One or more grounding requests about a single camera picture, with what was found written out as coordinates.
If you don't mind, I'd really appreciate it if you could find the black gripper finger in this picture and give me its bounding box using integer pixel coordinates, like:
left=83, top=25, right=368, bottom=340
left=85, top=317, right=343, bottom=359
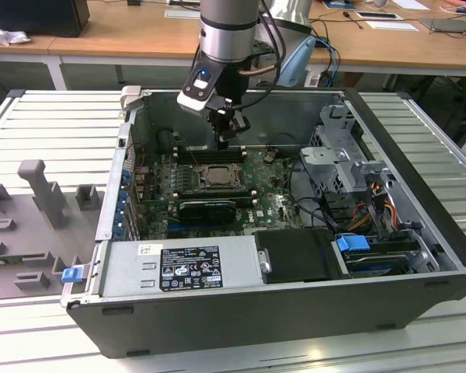
left=229, top=113, right=252, bottom=141
left=212, top=109, right=235, bottom=152

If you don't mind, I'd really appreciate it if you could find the silver square CPU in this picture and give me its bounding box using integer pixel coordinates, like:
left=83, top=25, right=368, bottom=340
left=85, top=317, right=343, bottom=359
left=204, top=165, right=240, bottom=186

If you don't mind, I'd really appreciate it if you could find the metal socket cover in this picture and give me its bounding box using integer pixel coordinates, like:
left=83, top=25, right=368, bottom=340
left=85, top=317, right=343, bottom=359
left=200, top=162, right=245, bottom=190

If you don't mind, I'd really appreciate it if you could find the black RAM slot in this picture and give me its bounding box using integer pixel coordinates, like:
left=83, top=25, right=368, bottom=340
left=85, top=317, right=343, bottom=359
left=175, top=145, right=246, bottom=165
left=175, top=186, right=256, bottom=207

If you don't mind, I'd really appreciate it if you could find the CPU socket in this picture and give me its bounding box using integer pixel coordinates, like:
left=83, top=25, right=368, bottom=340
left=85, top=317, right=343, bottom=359
left=193, top=162, right=246, bottom=192

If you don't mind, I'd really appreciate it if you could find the black plastic drive cover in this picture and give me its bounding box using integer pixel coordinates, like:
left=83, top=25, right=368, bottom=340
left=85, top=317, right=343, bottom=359
left=252, top=228, right=346, bottom=285

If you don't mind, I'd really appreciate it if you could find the black round capacitor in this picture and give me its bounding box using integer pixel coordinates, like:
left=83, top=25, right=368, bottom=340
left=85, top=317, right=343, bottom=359
left=155, top=128, right=176, bottom=153

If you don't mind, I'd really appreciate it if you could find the pale blue teach pendant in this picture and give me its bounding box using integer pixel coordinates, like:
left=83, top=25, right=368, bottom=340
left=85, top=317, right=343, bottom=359
left=274, top=36, right=320, bottom=87

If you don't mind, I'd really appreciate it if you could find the green motherboard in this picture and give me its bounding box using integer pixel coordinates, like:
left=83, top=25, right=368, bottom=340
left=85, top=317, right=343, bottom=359
left=139, top=146, right=315, bottom=241

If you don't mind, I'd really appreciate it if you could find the black graphics card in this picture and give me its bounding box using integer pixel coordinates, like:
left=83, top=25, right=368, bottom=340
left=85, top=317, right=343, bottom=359
left=177, top=199, right=237, bottom=225

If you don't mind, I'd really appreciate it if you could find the white power strip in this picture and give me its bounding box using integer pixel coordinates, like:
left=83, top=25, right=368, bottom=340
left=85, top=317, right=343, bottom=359
left=304, top=68, right=322, bottom=89

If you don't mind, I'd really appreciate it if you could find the grey plastic case latch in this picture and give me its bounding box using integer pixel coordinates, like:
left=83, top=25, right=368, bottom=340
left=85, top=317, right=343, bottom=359
left=120, top=85, right=144, bottom=114

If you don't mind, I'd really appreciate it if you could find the grey metal drive cage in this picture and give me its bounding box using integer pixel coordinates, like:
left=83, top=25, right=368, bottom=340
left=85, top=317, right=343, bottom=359
left=297, top=103, right=398, bottom=197

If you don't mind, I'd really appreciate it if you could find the wooden desk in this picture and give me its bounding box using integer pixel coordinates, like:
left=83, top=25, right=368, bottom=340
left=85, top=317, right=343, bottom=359
left=0, top=0, right=466, bottom=77

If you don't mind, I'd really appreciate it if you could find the white framed phone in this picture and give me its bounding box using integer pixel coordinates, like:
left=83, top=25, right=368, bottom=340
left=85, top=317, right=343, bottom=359
left=354, top=11, right=404, bottom=21

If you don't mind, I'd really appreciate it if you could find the grey power supply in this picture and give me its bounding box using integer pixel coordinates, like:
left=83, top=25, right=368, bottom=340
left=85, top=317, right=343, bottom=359
left=99, top=235, right=264, bottom=297

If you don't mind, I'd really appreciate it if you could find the hard disk in blue carrier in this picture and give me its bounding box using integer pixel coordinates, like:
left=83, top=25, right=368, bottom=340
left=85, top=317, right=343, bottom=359
left=335, top=234, right=411, bottom=279

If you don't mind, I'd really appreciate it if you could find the white paper sheet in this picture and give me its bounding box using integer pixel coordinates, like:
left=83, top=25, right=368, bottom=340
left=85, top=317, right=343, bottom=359
left=366, top=19, right=420, bottom=33

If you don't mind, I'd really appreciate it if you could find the black open PC case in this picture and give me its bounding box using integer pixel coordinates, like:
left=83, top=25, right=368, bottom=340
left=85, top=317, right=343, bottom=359
left=60, top=85, right=466, bottom=359

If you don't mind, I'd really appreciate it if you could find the black computer tower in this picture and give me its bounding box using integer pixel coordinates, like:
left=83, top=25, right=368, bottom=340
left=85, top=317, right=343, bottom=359
left=0, top=0, right=91, bottom=39

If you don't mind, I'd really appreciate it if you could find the blue case latch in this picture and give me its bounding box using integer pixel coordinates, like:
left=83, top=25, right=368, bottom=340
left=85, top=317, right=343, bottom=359
left=61, top=267, right=83, bottom=284

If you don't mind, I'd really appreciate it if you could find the grey parts rack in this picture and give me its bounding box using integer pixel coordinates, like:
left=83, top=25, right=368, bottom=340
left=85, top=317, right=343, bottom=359
left=0, top=159, right=106, bottom=301

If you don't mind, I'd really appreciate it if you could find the dark grey laptop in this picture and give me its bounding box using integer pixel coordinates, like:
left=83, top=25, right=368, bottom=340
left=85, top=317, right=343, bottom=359
left=418, top=17, right=466, bottom=35

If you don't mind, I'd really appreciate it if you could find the crumpled white paper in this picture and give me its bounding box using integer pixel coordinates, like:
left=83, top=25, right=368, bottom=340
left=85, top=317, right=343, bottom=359
left=0, top=21, right=33, bottom=47

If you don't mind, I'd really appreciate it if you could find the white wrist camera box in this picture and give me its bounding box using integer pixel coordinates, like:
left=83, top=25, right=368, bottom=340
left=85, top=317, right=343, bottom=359
left=176, top=65, right=223, bottom=114

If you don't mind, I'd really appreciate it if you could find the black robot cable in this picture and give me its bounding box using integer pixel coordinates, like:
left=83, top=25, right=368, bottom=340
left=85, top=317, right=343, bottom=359
left=232, top=9, right=287, bottom=112

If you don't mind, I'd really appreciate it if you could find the black looped wire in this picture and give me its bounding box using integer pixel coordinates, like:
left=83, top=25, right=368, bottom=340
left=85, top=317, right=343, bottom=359
left=287, top=153, right=337, bottom=231

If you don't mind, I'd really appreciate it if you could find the blue cable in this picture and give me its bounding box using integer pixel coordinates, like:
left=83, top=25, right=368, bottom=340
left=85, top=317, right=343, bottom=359
left=315, top=37, right=342, bottom=81

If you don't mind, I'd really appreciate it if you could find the orange yellow wire bundle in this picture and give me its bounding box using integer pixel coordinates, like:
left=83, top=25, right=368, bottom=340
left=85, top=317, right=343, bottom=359
left=351, top=184, right=399, bottom=231

